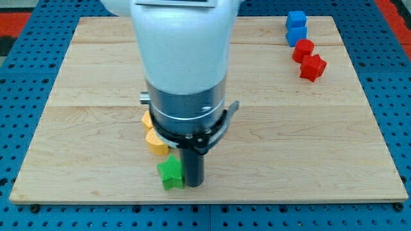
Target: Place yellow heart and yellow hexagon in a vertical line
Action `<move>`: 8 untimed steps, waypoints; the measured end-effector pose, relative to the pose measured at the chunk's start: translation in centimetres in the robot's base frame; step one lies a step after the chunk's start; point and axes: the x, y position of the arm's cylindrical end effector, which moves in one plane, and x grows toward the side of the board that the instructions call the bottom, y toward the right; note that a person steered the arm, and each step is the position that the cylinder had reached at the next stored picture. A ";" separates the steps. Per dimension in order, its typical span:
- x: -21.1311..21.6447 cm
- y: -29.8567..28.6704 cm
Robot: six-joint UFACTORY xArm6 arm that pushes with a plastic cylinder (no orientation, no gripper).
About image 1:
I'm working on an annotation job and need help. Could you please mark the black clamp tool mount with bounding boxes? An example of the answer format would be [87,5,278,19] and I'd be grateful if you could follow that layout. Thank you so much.
[150,101,240,155]

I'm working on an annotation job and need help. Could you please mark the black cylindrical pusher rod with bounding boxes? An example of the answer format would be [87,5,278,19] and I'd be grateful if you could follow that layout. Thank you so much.
[179,149,205,187]

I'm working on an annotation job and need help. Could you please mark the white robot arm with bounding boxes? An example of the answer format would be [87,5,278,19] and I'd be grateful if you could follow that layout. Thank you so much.
[102,0,241,187]

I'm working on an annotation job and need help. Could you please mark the yellow heart block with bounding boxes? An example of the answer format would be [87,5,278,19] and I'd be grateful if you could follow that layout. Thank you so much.
[145,128,170,156]

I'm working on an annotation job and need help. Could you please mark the yellow hexagon block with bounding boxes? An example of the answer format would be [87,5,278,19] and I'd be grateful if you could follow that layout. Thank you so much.
[141,110,153,133]

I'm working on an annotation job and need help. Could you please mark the green star block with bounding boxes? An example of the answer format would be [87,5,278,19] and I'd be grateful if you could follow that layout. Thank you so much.
[157,155,184,191]

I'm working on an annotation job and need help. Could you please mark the wooden board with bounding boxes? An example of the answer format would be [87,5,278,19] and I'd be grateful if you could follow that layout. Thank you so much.
[10,16,408,205]

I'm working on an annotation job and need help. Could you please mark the red star block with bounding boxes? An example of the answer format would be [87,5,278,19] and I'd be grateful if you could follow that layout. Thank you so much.
[300,55,328,82]

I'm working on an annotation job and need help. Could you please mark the red cylinder block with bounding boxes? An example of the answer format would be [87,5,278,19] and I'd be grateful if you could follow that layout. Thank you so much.
[292,38,315,64]

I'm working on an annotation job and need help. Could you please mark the blue cube block lower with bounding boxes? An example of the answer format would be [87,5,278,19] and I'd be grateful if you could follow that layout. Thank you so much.
[286,26,308,47]

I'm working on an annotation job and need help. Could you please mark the blue cube block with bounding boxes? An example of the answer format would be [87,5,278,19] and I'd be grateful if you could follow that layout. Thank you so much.
[286,26,308,47]
[285,11,307,29]

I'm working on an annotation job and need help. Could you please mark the blue cube block upper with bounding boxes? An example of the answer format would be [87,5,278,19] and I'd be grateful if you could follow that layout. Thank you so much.
[285,11,307,29]

